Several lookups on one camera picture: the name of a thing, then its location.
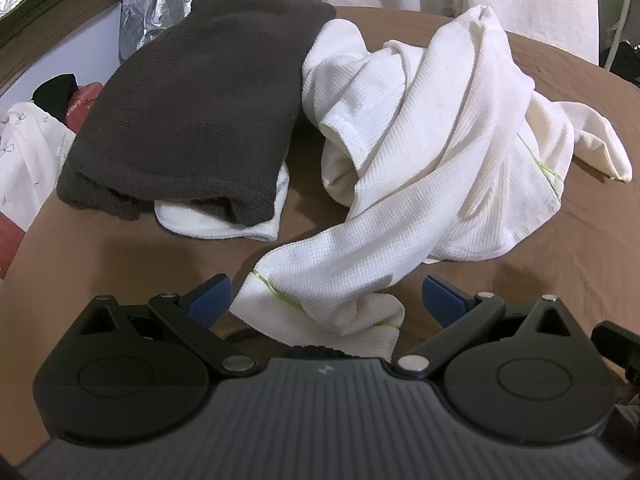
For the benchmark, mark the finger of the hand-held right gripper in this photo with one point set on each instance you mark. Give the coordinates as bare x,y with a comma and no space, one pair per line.
617,345

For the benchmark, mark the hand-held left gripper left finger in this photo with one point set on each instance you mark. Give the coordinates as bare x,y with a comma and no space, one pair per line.
210,302

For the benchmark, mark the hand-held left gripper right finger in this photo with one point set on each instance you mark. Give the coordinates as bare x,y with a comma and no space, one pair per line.
440,300

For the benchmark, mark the white garment with green trim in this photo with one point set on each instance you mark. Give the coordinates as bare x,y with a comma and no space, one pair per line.
425,135

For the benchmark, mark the white folded cloth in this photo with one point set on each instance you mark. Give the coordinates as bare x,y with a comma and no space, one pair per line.
220,230

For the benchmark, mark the dark grey folded cloth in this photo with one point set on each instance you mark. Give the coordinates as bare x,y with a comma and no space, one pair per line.
200,110

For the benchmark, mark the white printed cloth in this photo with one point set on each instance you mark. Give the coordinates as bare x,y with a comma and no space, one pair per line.
30,160

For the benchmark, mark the black cloth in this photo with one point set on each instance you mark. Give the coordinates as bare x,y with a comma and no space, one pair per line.
55,92

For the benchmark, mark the crumpled silver foil sheet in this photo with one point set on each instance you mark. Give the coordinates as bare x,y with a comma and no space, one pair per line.
170,5

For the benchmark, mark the brown wooden frame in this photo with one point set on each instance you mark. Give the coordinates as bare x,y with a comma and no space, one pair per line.
55,15

